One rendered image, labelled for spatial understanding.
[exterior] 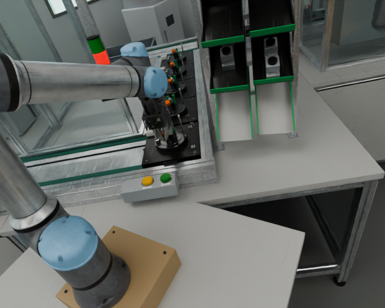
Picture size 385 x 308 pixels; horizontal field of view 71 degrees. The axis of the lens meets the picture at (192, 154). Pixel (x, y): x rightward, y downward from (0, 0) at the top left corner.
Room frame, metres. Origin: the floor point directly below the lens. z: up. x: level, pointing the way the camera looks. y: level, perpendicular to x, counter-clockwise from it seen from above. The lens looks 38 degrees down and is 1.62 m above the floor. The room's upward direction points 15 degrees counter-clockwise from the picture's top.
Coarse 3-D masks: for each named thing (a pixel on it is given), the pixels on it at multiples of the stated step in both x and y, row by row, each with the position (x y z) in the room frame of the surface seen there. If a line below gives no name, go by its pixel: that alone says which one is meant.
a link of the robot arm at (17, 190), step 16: (0, 144) 0.51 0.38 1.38; (0, 160) 0.50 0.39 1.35; (16, 160) 0.52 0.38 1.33; (0, 176) 0.48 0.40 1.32; (16, 176) 0.50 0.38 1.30; (32, 176) 0.54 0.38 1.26; (0, 192) 0.48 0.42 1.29; (16, 192) 0.48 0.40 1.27; (32, 192) 0.50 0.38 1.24; (16, 208) 0.48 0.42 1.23; (32, 208) 0.48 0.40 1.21; (48, 208) 0.50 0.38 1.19; (16, 224) 0.47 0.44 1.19; (32, 224) 0.46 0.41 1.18; (48, 224) 0.47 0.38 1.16; (32, 240) 0.45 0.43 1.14
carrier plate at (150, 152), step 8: (176, 128) 1.05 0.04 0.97; (184, 128) 1.04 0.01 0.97; (192, 128) 1.02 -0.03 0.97; (152, 136) 1.04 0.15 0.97; (192, 136) 0.96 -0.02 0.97; (152, 144) 0.98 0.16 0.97; (192, 144) 0.90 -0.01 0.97; (144, 152) 0.94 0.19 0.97; (152, 152) 0.92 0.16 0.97; (160, 152) 0.91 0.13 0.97; (168, 152) 0.89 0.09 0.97; (176, 152) 0.88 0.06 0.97; (184, 152) 0.86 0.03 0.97; (192, 152) 0.85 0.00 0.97; (144, 160) 0.88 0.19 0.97; (152, 160) 0.87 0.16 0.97; (160, 160) 0.85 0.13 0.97; (168, 160) 0.84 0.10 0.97; (184, 160) 0.83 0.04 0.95
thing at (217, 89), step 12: (216, 48) 1.04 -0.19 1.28; (240, 48) 1.00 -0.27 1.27; (216, 60) 0.99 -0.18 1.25; (240, 60) 0.95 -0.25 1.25; (216, 72) 0.94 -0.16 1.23; (228, 72) 0.92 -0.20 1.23; (240, 72) 0.90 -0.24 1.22; (216, 84) 0.89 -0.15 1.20; (228, 84) 0.87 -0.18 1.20; (240, 84) 0.85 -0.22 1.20
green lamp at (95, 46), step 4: (88, 40) 1.09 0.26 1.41; (92, 40) 1.08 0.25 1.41; (96, 40) 1.08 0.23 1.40; (100, 40) 1.10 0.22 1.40; (92, 44) 1.08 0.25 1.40; (96, 44) 1.08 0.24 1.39; (100, 44) 1.09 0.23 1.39; (92, 48) 1.08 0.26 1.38; (96, 48) 1.08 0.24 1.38; (100, 48) 1.08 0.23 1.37; (92, 52) 1.09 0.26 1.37; (96, 52) 1.08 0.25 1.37; (100, 52) 1.08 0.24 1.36
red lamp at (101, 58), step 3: (105, 51) 1.10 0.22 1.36; (93, 54) 1.09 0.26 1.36; (96, 54) 1.08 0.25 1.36; (99, 54) 1.08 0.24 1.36; (102, 54) 1.08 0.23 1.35; (105, 54) 1.09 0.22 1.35; (96, 57) 1.08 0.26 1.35; (99, 57) 1.08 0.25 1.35; (102, 57) 1.08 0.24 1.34; (105, 57) 1.09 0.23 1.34; (96, 60) 1.09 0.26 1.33; (99, 60) 1.08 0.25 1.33; (102, 60) 1.08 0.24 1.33; (105, 60) 1.08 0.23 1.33; (108, 60) 1.09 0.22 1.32; (99, 63) 1.08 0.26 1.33; (102, 63) 1.08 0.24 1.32; (105, 63) 1.08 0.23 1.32; (108, 63) 1.09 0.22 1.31
